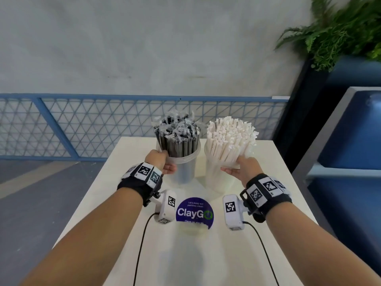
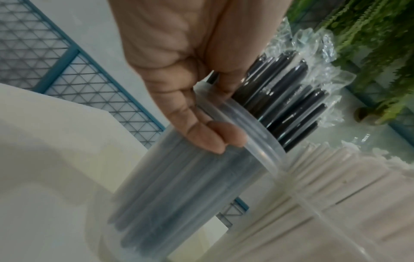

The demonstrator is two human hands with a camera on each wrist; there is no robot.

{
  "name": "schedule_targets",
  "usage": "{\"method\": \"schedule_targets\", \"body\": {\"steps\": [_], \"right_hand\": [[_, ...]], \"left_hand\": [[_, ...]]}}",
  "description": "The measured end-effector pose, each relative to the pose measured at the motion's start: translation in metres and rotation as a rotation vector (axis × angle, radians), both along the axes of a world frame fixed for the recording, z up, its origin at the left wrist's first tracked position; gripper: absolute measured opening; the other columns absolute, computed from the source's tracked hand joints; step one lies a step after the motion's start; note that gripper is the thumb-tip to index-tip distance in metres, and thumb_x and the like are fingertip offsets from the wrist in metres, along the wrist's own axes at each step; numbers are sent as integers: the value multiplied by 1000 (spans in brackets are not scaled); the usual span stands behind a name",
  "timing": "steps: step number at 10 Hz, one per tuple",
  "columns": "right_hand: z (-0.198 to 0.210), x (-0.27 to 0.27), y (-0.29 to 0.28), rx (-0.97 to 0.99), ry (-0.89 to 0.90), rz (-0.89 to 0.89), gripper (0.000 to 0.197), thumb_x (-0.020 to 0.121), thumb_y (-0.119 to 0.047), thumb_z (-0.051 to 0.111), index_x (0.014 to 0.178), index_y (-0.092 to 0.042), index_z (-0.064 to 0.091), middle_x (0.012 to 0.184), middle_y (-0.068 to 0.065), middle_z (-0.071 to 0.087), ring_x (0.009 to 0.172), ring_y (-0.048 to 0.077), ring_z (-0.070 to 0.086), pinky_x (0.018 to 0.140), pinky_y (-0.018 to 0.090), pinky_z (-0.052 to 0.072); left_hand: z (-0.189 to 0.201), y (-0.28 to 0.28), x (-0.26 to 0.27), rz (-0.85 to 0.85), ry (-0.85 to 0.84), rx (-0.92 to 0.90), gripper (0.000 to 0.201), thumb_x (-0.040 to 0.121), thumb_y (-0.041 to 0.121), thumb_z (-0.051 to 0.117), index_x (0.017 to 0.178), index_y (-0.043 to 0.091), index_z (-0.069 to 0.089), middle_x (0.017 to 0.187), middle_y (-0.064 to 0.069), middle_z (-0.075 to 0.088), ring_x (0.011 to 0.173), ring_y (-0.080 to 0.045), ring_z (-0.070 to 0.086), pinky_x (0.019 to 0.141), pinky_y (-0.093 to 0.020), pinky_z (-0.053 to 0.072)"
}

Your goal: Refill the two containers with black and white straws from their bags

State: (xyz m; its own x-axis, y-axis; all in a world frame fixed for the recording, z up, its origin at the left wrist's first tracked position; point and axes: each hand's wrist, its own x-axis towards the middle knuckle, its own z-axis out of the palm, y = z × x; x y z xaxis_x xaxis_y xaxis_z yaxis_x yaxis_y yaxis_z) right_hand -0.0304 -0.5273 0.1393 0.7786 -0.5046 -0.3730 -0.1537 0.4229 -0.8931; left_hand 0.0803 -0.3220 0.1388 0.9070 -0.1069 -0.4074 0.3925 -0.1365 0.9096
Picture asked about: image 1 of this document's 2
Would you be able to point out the blue bench backrest cushion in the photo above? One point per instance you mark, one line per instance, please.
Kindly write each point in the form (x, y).
(357, 134)

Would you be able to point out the bundle of black straws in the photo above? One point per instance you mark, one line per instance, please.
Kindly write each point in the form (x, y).
(178, 139)

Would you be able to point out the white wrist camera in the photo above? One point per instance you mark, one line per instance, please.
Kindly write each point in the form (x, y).
(165, 211)
(233, 218)

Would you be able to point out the person's right forearm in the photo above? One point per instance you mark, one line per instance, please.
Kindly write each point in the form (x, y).
(321, 253)

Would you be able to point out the green fern plant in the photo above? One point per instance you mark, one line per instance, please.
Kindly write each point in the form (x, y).
(336, 32)

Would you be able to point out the person's left forearm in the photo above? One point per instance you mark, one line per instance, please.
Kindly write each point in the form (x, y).
(89, 241)

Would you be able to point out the bundle of white straws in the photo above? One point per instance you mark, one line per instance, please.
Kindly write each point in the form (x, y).
(229, 137)

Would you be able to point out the small white railing cap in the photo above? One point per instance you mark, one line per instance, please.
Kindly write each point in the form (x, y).
(281, 97)

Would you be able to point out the person's left hand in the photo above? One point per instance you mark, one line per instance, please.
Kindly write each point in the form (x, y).
(156, 159)

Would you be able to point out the person's right hand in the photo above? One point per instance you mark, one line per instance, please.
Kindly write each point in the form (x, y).
(247, 171)

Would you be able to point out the clear plastic cup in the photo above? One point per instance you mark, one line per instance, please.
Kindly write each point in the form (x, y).
(217, 181)

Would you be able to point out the blue mesh railing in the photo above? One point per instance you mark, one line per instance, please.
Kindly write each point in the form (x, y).
(119, 97)

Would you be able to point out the dark planter box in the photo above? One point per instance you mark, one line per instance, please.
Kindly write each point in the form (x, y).
(297, 116)

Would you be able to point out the black marker wristband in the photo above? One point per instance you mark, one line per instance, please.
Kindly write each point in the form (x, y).
(131, 186)
(276, 202)

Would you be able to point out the blue round ClayGo sticker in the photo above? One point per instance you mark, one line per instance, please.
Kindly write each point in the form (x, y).
(193, 214)

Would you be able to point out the clear cup with purple label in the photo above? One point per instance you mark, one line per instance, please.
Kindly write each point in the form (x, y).
(184, 172)

